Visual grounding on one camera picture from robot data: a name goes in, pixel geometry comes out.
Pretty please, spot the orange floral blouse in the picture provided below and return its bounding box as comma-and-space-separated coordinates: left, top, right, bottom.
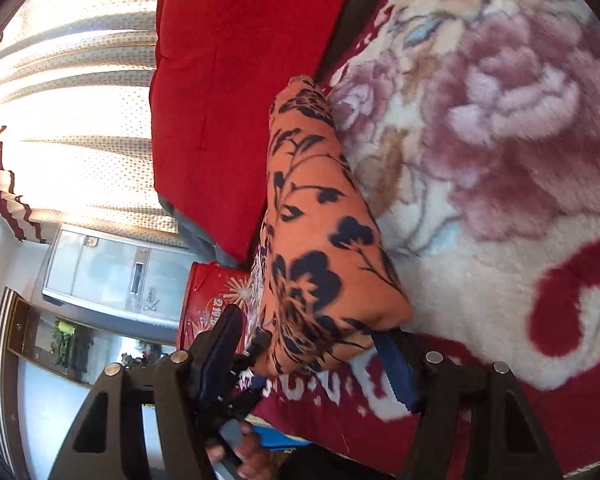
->
252, 76, 413, 377

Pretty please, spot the person's left hand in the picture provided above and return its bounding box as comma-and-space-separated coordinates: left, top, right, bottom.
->
206, 419, 277, 480

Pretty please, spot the blue bag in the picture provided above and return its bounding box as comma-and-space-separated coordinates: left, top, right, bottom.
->
253, 426, 310, 452

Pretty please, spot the red egg roll box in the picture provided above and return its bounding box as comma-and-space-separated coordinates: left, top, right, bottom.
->
175, 262, 256, 352

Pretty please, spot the dotted beige curtain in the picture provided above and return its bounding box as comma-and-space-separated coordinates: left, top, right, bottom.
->
0, 0, 178, 246

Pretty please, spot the floral plush blanket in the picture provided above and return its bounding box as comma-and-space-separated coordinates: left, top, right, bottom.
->
256, 0, 600, 475

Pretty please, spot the red fleece blanket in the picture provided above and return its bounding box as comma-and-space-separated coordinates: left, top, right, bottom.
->
149, 0, 366, 266

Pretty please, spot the black leather sofa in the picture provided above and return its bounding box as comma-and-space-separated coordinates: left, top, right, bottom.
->
159, 0, 422, 266

